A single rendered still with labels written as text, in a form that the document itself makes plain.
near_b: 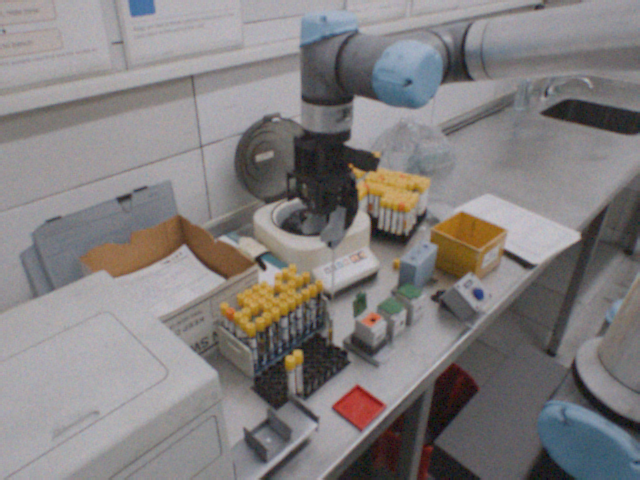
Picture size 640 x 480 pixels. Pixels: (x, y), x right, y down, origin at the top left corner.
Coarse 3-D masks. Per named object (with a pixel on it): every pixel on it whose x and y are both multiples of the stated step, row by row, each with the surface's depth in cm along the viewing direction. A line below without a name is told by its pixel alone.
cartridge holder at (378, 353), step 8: (352, 336) 95; (344, 344) 97; (352, 344) 96; (360, 344) 94; (368, 344) 93; (376, 344) 93; (384, 344) 95; (360, 352) 95; (368, 352) 93; (376, 352) 93; (384, 352) 94; (392, 352) 95; (376, 360) 92; (384, 360) 93
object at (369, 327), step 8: (368, 312) 94; (360, 320) 92; (368, 320) 92; (376, 320) 92; (360, 328) 93; (368, 328) 91; (376, 328) 92; (384, 328) 93; (360, 336) 94; (368, 336) 92; (376, 336) 92; (384, 336) 95
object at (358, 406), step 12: (348, 396) 87; (360, 396) 87; (372, 396) 86; (336, 408) 84; (348, 408) 84; (360, 408) 84; (372, 408) 84; (384, 408) 84; (348, 420) 82; (360, 420) 82; (372, 420) 82
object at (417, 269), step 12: (408, 252) 108; (432, 252) 109; (408, 264) 104; (420, 264) 105; (432, 264) 111; (408, 276) 106; (420, 276) 107; (432, 276) 114; (396, 288) 111; (420, 288) 110; (432, 288) 112
